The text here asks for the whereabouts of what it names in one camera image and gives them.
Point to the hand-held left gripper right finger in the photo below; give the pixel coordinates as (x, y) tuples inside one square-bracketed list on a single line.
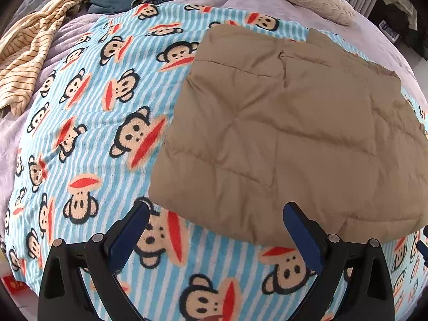
[(302, 237)]

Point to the printed bag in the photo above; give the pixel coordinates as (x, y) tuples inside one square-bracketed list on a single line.
[(389, 29)]

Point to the monkey print striped blanket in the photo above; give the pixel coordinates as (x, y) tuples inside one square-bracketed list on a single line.
[(100, 140)]

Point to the tan puffer jacket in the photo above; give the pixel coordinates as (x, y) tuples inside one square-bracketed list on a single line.
[(284, 123)]

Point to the cream striped shirt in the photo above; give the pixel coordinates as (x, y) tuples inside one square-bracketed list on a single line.
[(30, 50)]

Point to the red paper packet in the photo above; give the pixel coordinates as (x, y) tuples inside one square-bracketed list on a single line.
[(15, 284)]

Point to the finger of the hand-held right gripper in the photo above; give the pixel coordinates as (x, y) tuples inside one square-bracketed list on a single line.
[(423, 246)]

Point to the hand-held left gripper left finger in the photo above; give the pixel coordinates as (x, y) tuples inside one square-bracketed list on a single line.
[(128, 237)]

